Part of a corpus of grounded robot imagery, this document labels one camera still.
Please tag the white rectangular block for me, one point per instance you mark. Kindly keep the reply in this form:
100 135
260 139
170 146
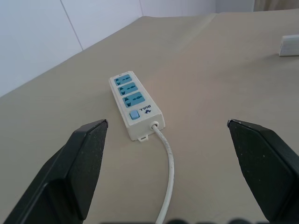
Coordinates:
289 45

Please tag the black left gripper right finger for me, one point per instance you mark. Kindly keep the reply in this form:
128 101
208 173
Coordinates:
266 168

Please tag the white power strip blue sockets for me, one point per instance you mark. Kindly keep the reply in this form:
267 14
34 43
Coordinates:
135 106

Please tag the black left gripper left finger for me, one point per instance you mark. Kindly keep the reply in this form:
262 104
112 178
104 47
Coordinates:
70 168

